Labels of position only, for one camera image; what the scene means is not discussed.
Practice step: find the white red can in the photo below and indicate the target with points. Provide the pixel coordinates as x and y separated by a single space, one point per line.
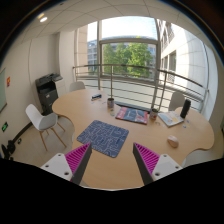
153 114

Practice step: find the light open book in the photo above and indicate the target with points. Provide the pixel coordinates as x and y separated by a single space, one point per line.
170 118

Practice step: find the red blue magazine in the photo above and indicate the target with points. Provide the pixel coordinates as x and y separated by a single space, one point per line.
132 115

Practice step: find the metal window railing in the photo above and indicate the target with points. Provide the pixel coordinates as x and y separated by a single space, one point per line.
141 86

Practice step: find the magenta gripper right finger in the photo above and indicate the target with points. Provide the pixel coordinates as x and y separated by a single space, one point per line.
153 166

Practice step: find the blue patterned mouse pad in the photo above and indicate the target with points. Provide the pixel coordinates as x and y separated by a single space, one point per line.
105 138

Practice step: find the dark patterned cup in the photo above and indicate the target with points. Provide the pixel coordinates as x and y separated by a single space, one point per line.
110 103

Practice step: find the white chair near right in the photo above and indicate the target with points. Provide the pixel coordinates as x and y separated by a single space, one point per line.
200 156

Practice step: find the white chair wooden legs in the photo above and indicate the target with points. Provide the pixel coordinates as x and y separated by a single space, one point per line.
40 122

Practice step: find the black office printer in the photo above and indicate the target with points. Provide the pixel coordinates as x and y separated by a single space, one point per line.
47 92

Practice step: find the white chair behind table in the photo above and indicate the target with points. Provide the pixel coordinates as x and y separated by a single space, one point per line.
79 85

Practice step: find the round wooden table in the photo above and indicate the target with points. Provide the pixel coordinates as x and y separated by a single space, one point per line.
104 172

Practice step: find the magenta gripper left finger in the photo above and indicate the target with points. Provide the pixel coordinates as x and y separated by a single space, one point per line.
70 166

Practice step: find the beige computer mouse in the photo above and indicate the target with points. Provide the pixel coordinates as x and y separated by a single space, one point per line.
173 141

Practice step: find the white chair right back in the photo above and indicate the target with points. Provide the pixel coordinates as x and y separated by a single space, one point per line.
177 100

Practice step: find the small black box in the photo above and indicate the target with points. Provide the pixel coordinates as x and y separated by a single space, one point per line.
97 96

